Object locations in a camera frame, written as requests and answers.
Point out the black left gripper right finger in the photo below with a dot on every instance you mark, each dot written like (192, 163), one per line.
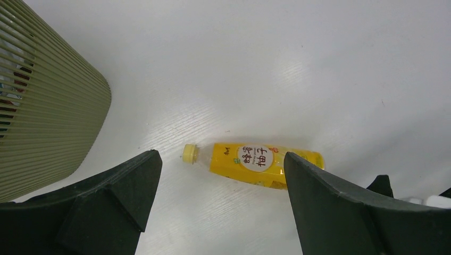
(335, 216)

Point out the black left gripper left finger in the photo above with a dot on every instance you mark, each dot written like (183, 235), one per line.
(103, 214)

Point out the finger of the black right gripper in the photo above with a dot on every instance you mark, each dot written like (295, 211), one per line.
(381, 185)

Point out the yellow juice bottle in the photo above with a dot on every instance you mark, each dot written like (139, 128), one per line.
(258, 164)

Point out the red gold drink bottle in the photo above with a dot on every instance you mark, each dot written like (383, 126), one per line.
(12, 95)

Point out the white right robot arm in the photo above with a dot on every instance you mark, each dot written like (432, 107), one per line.
(438, 201)

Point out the green plastic mesh bin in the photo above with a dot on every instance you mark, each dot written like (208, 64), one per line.
(61, 112)

